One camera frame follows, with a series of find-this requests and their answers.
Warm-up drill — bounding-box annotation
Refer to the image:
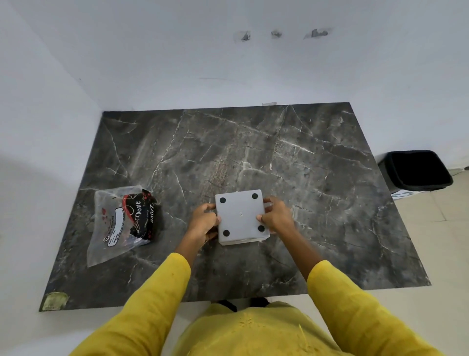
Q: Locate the person's right hand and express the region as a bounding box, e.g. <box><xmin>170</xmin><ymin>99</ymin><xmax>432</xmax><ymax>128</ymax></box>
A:
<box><xmin>256</xmin><ymin>197</ymin><xmax>297</xmax><ymax>241</ymax></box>

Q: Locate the person's left hand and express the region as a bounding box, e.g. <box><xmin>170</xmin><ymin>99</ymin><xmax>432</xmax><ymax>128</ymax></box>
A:
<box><xmin>186</xmin><ymin>203</ymin><xmax>222</xmax><ymax>247</ymax></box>

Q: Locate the white square box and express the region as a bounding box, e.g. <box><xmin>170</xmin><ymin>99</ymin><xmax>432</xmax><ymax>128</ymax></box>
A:
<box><xmin>215</xmin><ymin>189</ymin><xmax>271</xmax><ymax>246</ymax></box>

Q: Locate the person's right forearm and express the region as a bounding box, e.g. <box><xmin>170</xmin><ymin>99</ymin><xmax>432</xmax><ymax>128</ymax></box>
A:
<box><xmin>280</xmin><ymin>230</ymin><xmax>446</xmax><ymax>356</ymax></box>

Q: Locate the person's left forearm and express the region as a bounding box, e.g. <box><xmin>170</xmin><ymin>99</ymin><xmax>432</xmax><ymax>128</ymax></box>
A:
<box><xmin>70</xmin><ymin>236</ymin><xmax>208</xmax><ymax>356</ymax></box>

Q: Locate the black patterned packet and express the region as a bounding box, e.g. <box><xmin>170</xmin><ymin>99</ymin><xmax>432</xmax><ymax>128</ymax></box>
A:
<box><xmin>122</xmin><ymin>189</ymin><xmax>160</xmax><ymax>245</ymax></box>

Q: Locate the clear plastic bag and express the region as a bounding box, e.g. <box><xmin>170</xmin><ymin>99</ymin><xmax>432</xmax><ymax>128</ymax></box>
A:
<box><xmin>87</xmin><ymin>185</ymin><xmax>160</xmax><ymax>268</ymax></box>

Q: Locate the yellow tunic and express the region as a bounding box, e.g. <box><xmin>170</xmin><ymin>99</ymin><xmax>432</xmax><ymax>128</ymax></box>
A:
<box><xmin>171</xmin><ymin>302</ymin><xmax>353</xmax><ymax>356</ymax></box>

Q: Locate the black waste bin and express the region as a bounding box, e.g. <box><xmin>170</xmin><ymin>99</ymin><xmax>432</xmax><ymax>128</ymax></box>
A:
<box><xmin>377</xmin><ymin>150</ymin><xmax>454</xmax><ymax>193</ymax></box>

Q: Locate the yellowish tape patch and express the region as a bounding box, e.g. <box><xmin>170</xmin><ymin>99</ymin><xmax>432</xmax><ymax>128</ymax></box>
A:
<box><xmin>42</xmin><ymin>292</ymin><xmax>69</xmax><ymax>311</ymax></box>

